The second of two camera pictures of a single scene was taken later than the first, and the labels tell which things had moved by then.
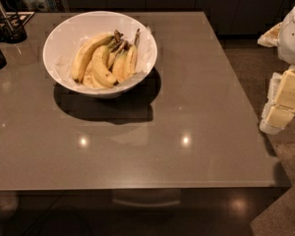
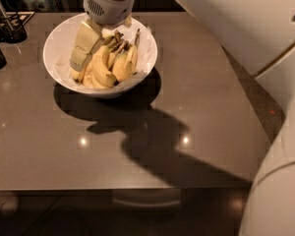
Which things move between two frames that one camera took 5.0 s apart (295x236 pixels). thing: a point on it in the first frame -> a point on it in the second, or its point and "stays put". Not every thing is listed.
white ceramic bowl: x=65 y=37 stays put
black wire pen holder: x=8 y=27 stays put
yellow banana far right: x=131 y=59 stays put
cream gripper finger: x=270 y=37 -> x=107 y=30
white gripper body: x=293 y=36 -> x=112 y=10
